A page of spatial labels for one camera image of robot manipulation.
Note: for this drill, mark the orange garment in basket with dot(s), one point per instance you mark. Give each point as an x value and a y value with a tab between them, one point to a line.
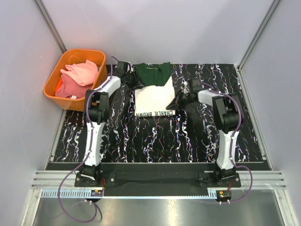
58	85

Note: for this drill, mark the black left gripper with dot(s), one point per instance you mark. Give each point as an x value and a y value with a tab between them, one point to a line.
136	81

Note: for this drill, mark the dark pink folded shirt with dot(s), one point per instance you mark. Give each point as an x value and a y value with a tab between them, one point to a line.
70	88

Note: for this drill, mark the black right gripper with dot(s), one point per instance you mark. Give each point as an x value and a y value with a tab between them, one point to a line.
176	102

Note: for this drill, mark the black marble pattern mat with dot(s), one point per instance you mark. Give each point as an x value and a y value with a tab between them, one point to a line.
189	136

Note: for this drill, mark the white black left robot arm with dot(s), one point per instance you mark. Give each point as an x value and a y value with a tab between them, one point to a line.
96	112

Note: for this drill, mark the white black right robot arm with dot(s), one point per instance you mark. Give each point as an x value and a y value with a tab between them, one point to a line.
228	118

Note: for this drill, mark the aluminium rail frame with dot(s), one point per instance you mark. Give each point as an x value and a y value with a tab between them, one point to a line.
197	32

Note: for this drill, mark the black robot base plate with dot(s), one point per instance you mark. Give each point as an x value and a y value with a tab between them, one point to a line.
154	180

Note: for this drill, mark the light pink folded shirt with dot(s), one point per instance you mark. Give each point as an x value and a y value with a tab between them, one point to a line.
83	73

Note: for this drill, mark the orange plastic laundry basket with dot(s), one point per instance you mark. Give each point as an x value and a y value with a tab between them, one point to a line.
75	56

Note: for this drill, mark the white green raglan t-shirt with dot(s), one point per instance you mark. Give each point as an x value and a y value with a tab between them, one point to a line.
153	99

